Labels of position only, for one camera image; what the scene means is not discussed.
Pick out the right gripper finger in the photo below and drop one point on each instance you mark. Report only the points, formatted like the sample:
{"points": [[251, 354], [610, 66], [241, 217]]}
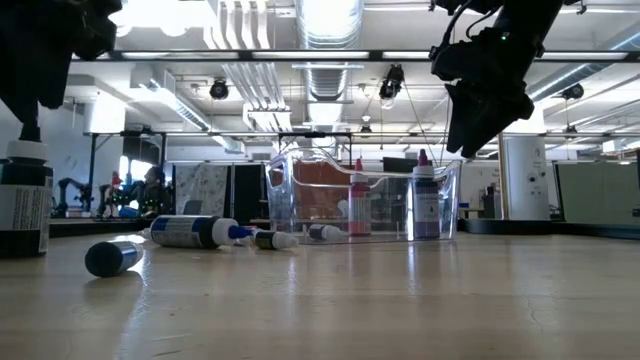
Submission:
{"points": [[457, 120], [487, 130]]}

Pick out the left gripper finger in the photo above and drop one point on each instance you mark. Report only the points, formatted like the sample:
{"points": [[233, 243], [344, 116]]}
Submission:
{"points": [[35, 65]]}

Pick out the large purple food colouring bottle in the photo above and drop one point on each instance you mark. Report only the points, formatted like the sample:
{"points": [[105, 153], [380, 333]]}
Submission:
{"points": [[426, 210]]}

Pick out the large red food colouring bottle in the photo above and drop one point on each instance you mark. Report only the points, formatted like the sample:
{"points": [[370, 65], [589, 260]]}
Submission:
{"points": [[360, 200]]}

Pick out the large black food colouring bottle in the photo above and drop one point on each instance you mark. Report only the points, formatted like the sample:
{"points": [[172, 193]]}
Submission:
{"points": [[25, 210]]}

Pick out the small red dropper bottle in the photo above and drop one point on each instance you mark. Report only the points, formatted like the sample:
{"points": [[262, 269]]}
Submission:
{"points": [[320, 232]]}

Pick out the small dark blue dropper bottle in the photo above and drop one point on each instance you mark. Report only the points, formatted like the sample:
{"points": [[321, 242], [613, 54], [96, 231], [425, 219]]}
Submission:
{"points": [[112, 258]]}

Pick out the small brown dropper bottle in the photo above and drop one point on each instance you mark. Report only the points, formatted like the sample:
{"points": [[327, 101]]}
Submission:
{"points": [[272, 240]]}

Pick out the large blue food colouring bottle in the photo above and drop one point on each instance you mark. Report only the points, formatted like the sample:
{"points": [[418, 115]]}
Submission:
{"points": [[190, 231]]}

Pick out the black background robot arm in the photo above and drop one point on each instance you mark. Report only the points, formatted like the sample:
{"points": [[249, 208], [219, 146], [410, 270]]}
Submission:
{"points": [[67, 187]]}

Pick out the white pillar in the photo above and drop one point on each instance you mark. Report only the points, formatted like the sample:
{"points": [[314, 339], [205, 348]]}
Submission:
{"points": [[525, 175]]}

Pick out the black background monitor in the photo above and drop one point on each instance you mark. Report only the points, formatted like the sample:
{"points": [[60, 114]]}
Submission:
{"points": [[400, 165]]}

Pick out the black ceiling spotlight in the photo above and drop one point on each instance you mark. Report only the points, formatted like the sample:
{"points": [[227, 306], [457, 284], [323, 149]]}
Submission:
{"points": [[392, 82], [219, 89], [572, 91]]}

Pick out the clear plastic bin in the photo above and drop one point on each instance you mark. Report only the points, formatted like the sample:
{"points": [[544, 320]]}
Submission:
{"points": [[390, 210]]}

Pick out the person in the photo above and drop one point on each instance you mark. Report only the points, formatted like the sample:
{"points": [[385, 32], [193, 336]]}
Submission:
{"points": [[152, 195]]}

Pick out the patterned grey panel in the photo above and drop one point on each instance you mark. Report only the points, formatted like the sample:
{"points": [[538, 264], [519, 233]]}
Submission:
{"points": [[200, 185]]}

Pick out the black panel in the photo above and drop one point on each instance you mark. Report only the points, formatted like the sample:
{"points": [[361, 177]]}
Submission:
{"points": [[247, 195]]}

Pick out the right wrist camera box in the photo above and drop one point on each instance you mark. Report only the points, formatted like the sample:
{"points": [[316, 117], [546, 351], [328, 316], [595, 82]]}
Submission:
{"points": [[524, 107]]}

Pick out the black background workstation frame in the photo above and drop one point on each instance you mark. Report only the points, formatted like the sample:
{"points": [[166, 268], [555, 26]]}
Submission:
{"points": [[92, 165]]}

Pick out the green partition wall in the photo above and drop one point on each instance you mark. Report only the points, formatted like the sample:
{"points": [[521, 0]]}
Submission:
{"points": [[600, 195]]}

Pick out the silver ceiling air duct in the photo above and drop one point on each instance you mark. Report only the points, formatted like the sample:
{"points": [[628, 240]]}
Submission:
{"points": [[327, 30]]}

